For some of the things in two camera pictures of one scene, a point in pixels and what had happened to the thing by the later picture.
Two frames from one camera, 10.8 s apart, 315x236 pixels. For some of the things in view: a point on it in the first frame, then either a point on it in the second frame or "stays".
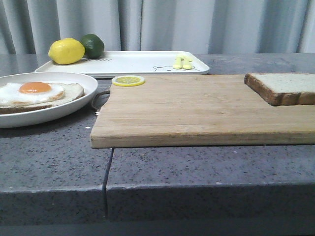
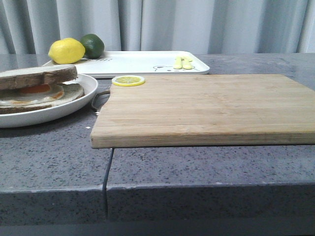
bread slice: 283,89 -> 39,76
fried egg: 20,94 stays
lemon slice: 128,80 stays
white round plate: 21,119 stays
